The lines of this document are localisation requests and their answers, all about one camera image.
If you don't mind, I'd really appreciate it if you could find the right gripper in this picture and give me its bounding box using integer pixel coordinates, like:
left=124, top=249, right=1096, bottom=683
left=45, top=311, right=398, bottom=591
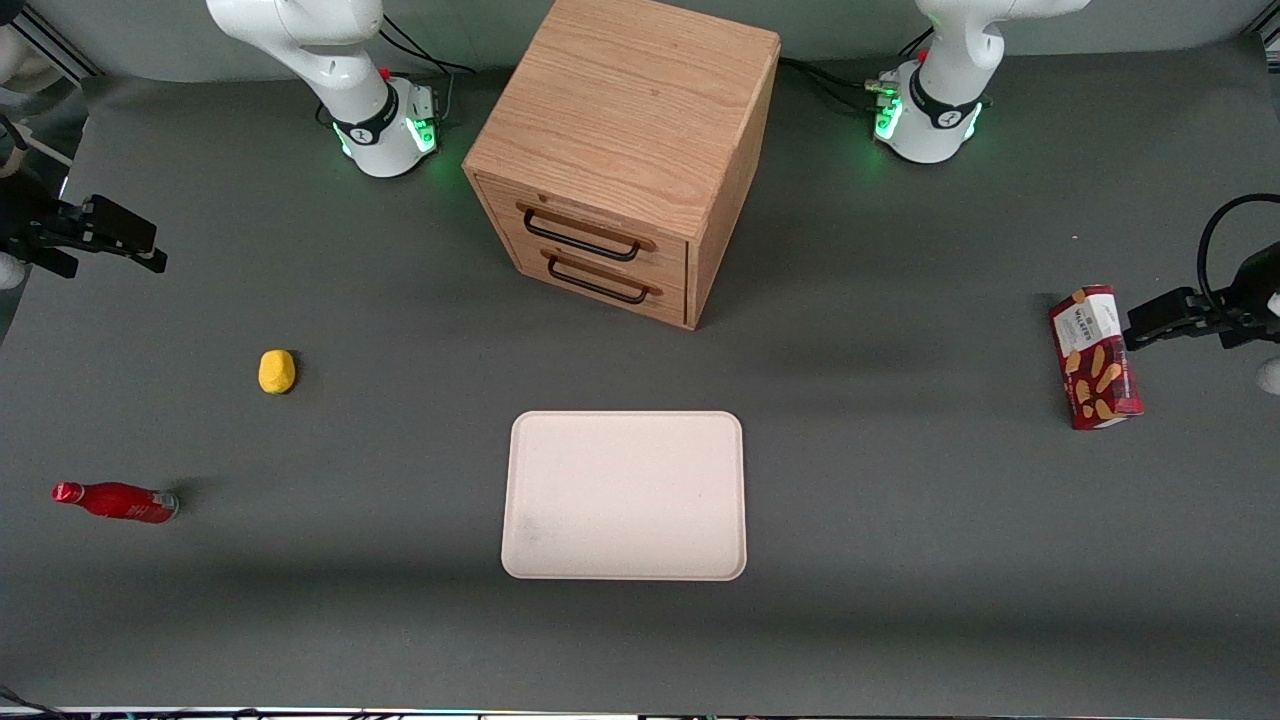
left=0, top=185, right=168, bottom=291

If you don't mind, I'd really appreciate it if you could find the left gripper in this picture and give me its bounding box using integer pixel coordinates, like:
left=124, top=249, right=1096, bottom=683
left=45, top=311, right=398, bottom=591
left=1125, top=240, right=1280, bottom=393

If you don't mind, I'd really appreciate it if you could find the red coke bottle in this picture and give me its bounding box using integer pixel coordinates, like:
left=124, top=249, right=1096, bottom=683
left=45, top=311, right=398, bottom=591
left=52, top=481, right=179, bottom=525

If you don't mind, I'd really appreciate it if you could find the beige rectangular tray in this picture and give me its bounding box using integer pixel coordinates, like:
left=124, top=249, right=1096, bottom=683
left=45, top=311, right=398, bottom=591
left=501, top=411, right=748, bottom=582

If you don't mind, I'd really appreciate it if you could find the red cookie box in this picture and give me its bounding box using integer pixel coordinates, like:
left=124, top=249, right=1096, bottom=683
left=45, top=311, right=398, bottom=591
left=1049, top=285, right=1144, bottom=431

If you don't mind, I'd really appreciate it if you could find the wooden drawer front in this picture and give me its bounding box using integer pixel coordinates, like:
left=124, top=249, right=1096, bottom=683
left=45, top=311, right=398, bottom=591
left=503, top=236, right=689, bottom=328
left=478, top=176, right=689, bottom=291

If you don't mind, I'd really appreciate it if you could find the wooden drawer cabinet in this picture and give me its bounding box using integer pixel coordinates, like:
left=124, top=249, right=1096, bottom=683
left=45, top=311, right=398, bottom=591
left=463, top=0, right=782, bottom=331

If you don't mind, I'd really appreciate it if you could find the black left arm wrist cable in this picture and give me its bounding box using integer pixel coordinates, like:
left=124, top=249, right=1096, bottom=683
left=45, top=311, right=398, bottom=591
left=1197, top=195, right=1280, bottom=311

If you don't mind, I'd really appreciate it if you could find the white frame bar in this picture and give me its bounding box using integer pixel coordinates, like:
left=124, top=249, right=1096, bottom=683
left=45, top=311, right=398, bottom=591
left=20, top=132, right=76, bottom=167

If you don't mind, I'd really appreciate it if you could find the black right arm base cable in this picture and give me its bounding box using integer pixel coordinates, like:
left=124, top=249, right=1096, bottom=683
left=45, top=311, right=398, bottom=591
left=378, top=20, right=477, bottom=129

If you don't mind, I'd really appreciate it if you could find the black arm base cable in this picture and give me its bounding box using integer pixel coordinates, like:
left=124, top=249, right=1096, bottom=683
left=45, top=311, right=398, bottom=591
left=780, top=30, right=931, bottom=113
left=378, top=20, right=477, bottom=129

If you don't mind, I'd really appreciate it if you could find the black wire drawer handle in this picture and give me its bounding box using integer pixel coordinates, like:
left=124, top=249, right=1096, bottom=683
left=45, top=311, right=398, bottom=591
left=541, top=250, right=663, bottom=305
left=517, top=200, right=658, bottom=263

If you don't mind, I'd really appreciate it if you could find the black left arm base cable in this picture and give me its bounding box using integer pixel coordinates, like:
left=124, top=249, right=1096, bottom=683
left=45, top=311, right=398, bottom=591
left=780, top=30, right=931, bottom=113

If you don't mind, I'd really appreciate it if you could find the silver table edge rail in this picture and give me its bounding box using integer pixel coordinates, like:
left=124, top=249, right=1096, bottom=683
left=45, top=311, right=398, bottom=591
left=0, top=708, right=1280, bottom=720

